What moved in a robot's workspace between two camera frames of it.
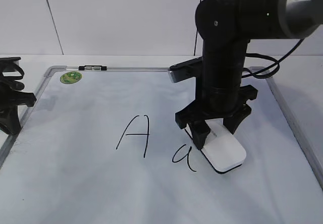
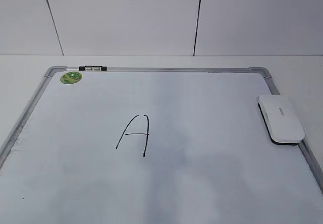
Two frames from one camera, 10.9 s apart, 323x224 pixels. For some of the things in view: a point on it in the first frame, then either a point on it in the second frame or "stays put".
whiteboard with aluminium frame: (100, 145) stays put
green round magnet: (70, 77) stays put
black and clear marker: (92, 67) stays put
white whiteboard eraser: (221, 149) -> (280, 119)
